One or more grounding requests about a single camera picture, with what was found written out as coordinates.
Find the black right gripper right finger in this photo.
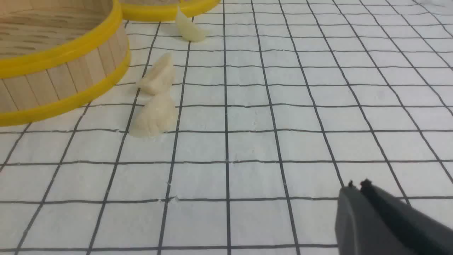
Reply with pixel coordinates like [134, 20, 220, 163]
[360, 179, 453, 255]

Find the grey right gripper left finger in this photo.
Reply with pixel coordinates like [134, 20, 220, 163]
[335, 181, 415, 255]

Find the white dumpling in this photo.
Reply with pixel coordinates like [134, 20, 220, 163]
[136, 53, 176, 96]
[129, 93, 179, 137]

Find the pale green dumpling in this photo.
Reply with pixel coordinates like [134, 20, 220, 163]
[175, 6, 209, 42]

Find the bamboo steamer lid yellow rim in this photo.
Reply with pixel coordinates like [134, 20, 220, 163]
[120, 0, 220, 22]

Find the bamboo steamer tray yellow rim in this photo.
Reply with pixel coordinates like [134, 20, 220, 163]
[0, 0, 131, 126]

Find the white checkered tablecloth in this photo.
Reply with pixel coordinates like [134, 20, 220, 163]
[1, 0, 452, 255]

